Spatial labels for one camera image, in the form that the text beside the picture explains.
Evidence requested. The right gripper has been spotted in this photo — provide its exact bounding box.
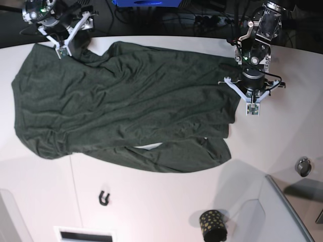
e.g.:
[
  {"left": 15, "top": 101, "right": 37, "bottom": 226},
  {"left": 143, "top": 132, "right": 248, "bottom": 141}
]
[{"left": 38, "top": 11, "right": 98, "bottom": 54}]

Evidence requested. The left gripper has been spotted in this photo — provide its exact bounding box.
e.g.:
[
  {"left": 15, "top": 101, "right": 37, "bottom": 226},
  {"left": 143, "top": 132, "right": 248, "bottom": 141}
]
[{"left": 219, "top": 70, "right": 286, "bottom": 103}]

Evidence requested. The dark green t-shirt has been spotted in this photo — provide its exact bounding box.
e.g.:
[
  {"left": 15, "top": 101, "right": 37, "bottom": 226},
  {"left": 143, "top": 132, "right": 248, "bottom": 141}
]
[{"left": 12, "top": 42, "right": 240, "bottom": 173}]

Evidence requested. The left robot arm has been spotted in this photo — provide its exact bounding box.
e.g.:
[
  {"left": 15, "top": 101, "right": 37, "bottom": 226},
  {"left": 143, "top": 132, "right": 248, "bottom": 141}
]
[{"left": 220, "top": 1, "right": 296, "bottom": 113}]

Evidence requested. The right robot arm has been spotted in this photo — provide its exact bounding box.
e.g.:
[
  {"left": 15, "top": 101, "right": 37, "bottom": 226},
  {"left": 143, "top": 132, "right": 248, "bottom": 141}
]
[{"left": 22, "top": 1, "right": 98, "bottom": 59}]

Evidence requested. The blue plastic box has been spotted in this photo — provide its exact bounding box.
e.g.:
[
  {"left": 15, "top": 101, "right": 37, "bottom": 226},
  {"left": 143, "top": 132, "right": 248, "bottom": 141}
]
[{"left": 112, "top": 0, "right": 181, "bottom": 8}]

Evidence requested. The round metal table grommet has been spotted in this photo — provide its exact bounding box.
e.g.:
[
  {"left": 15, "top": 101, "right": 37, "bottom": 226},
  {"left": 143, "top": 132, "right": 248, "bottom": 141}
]
[{"left": 295, "top": 156, "right": 312, "bottom": 177}]

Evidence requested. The black cup with gold dots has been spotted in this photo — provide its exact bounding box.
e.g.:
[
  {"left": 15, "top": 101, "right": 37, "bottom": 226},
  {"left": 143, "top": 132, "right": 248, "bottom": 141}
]
[{"left": 199, "top": 210, "right": 228, "bottom": 242}]

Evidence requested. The small black plastic clip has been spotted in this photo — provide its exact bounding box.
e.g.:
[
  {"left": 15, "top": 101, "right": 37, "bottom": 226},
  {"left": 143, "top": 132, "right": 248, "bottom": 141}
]
[{"left": 98, "top": 191, "right": 110, "bottom": 206}]

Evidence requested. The white rectangular table slot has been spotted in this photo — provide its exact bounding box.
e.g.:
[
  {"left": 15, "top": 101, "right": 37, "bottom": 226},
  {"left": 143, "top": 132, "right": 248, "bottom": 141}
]
[{"left": 54, "top": 226, "right": 118, "bottom": 242}]

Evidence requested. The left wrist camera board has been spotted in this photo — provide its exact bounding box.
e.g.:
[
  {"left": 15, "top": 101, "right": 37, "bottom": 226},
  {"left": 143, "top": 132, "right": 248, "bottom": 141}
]
[{"left": 246, "top": 102, "right": 260, "bottom": 115}]

